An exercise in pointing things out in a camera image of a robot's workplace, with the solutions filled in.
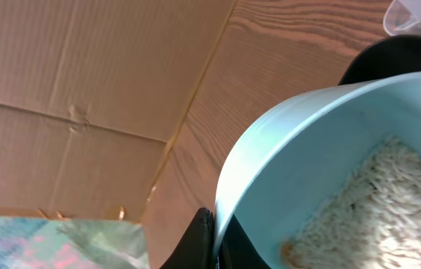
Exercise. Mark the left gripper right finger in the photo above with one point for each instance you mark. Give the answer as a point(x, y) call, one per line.
point(237, 251)

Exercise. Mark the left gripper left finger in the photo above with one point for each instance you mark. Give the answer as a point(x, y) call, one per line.
point(194, 250)

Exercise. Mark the light blue bowl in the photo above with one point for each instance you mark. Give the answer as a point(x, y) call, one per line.
point(300, 152)

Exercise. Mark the rice leftovers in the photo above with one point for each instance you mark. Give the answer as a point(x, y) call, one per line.
point(374, 221)

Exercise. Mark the brown cardboard sheet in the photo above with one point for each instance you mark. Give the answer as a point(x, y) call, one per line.
point(91, 94)

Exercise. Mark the colourful painted picture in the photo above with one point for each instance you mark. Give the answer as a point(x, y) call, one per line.
point(39, 243)

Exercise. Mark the black plastic tray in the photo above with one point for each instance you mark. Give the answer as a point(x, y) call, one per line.
point(389, 57)

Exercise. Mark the clear plastic bin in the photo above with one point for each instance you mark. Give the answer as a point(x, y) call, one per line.
point(403, 17)

